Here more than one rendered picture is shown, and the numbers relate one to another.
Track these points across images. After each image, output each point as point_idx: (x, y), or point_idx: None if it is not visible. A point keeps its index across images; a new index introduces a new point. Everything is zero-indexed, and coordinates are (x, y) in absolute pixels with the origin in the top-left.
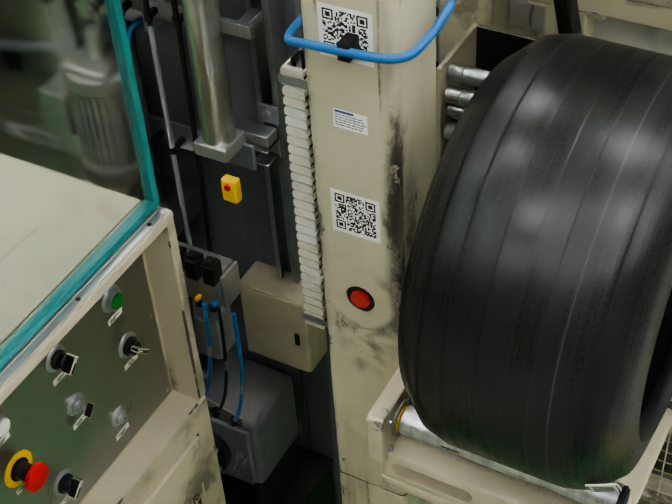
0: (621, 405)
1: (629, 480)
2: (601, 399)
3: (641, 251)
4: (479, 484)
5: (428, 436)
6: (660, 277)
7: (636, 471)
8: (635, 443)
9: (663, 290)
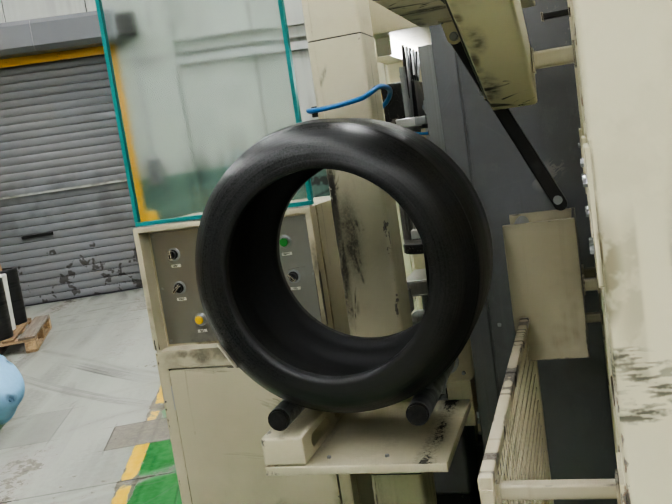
0: (201, 267)
1: (341, 461)
2: (197, 258)
3: (227, 175)
4: None
5: None
6: (224, 192)
7: (350, 461)
8: (238, 331)
9: (229, 205)
